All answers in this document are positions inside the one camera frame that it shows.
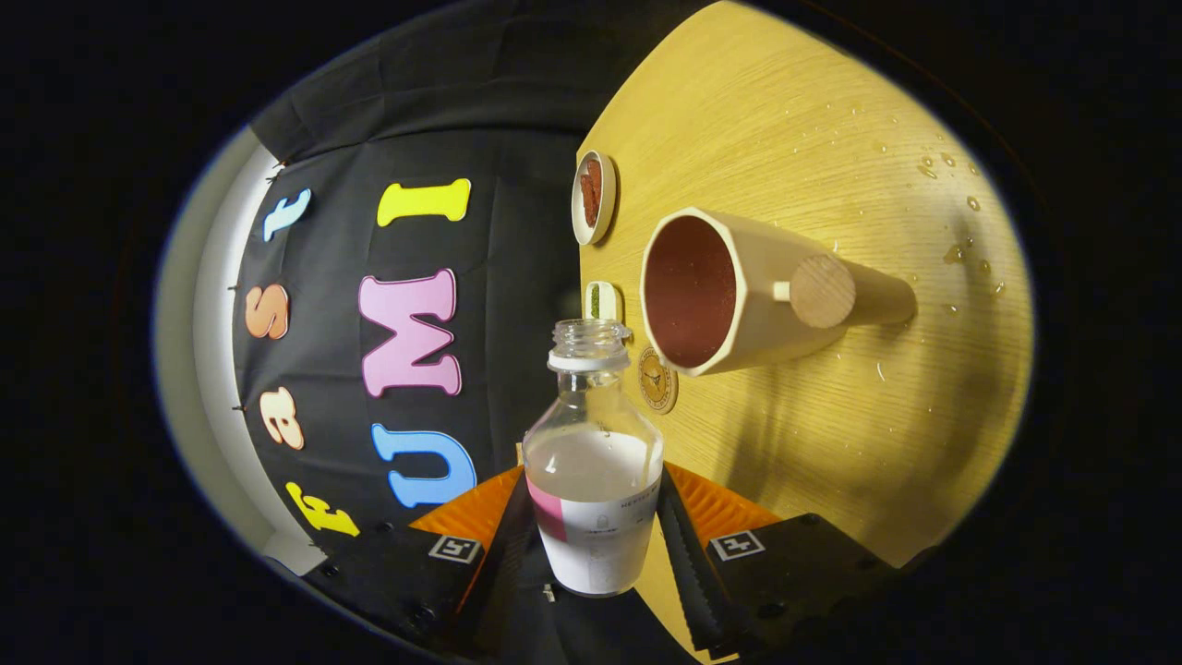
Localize clear juice bottle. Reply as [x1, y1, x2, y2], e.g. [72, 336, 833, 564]
[522, 319, 664, 597]

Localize white plate of red food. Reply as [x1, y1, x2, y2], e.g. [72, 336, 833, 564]
[571, 150, 618, 247]

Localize cream cup with wooden handle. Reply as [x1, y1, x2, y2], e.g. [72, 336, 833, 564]
[639, 207, 919, 378]

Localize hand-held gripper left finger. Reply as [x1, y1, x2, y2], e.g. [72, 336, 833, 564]
[300, 465, 535, 662]

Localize black backdrop cloth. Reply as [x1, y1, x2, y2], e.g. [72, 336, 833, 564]
[231, 0, 712, 665]

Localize wooden table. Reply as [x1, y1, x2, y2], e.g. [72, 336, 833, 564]
[574, 0, 1035, 662]

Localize white divided dish of beans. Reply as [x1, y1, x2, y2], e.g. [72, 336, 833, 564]
[584, 281, 624, 324]

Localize round wooden coaster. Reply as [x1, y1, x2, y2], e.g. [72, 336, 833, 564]
[637, 346, 680, 415]

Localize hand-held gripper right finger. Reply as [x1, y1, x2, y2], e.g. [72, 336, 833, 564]
[654, 465, 934, 662]

